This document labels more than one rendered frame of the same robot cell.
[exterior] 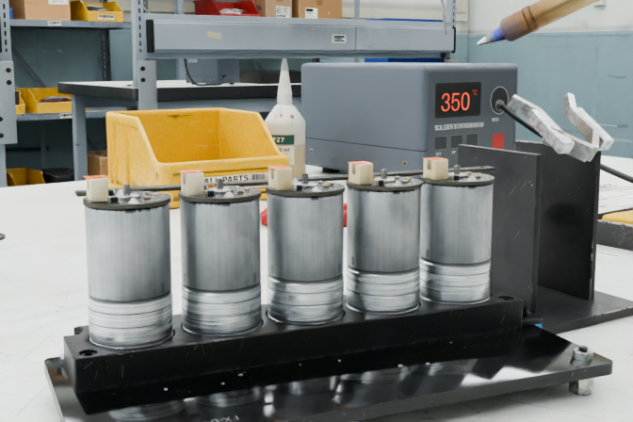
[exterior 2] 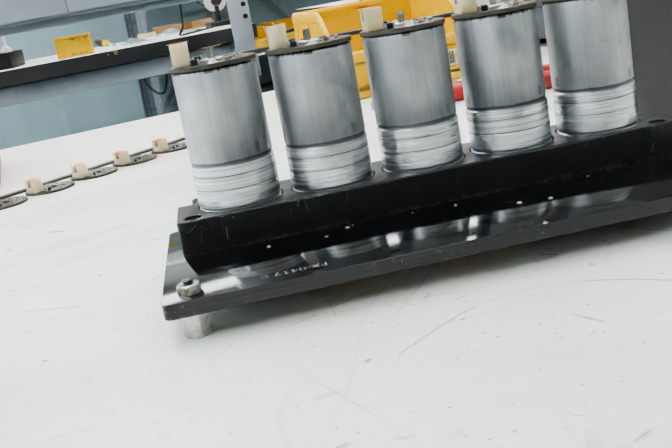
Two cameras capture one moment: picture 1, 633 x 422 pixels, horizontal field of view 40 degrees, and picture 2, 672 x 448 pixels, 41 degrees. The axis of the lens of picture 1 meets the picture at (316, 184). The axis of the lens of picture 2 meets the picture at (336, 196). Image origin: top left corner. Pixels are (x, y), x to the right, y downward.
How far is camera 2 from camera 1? 5 cm
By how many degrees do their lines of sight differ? 17
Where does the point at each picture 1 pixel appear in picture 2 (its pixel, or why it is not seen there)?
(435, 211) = (557, 33)
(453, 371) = (576, 201)
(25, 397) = (158, 271)
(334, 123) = not seen: outside the picture
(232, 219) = (317, 68)
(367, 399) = (468, 236)
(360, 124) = not seen: outside the picture
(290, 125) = not seen: outside the picture
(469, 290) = (607, 117)
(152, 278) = (243, 137)
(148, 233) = (231, 91)
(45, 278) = not seen: hidden behind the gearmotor
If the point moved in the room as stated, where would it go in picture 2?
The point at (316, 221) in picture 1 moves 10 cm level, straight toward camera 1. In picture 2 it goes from (411, 59) to (317, 131)
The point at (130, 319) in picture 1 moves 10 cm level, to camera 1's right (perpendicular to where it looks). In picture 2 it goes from (228, 181) to (597, 137)
